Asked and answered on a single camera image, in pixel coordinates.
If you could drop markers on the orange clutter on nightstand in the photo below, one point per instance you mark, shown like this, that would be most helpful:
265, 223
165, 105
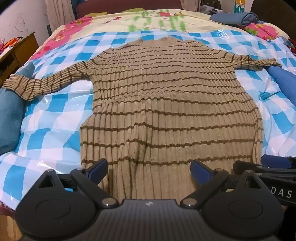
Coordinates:
10, 42

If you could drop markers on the blue white checkered plastic sheet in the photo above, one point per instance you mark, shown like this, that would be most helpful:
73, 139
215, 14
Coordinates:
53, 120

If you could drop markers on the folded blue clothes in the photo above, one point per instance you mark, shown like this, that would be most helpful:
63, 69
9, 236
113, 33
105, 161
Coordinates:
233, 18

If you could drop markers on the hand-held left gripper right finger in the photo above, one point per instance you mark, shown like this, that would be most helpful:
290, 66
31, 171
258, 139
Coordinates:
199, 168

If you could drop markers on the floral cream bedsheet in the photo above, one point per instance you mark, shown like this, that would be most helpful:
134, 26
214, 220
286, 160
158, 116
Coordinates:
161, 23

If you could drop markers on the beige patterned curtain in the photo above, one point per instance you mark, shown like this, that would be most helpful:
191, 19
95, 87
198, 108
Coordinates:
60, 12

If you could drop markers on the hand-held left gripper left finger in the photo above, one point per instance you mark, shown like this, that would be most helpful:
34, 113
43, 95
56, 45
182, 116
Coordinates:
100, 167

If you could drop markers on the colourful printed bag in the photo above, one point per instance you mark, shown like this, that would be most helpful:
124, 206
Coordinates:
241, 5

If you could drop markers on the beige brown-striped ribbed sweater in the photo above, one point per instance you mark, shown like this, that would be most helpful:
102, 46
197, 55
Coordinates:
171, 104

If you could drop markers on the wooden nightstand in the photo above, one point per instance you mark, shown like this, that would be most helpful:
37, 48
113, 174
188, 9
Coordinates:
18, 58

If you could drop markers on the maroon headboard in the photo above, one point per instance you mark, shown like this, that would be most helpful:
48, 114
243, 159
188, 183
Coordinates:
115, 4

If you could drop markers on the yellow-green cloth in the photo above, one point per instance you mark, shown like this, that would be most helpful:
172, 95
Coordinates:
133, 10

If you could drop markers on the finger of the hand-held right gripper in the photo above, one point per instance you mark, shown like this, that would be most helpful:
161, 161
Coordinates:
266, 170
274, 160

